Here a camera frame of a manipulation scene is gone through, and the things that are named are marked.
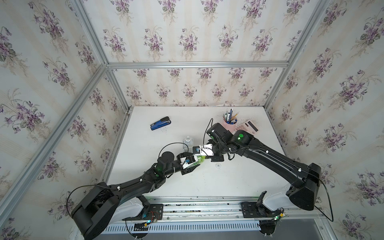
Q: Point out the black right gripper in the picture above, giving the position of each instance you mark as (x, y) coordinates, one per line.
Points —
(216, 159)

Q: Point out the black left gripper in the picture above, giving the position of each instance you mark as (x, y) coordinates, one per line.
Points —
(187, 172)

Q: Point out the clear plastic water bottle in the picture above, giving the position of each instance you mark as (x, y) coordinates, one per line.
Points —
(188, 144)

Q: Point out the green plastic bottle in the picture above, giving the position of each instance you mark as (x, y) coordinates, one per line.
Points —
(198, 160)

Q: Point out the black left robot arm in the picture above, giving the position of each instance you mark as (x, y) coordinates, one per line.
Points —
(95, 211)

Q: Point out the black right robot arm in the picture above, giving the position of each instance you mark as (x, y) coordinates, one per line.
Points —
(304, 179)

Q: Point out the pink pen holder cup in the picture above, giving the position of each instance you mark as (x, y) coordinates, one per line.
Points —
(230, 127)

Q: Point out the pens in pink cup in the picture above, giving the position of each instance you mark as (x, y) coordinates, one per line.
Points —
(230, 116)

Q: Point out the pink calculator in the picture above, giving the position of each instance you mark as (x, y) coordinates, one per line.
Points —
(248, 126)

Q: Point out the blue black stapler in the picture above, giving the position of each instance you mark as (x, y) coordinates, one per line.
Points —
(160, 123)

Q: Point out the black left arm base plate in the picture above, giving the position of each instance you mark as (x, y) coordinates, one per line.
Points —
(139, 208)

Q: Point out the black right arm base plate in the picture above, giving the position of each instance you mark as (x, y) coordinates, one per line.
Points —
(259, 210)

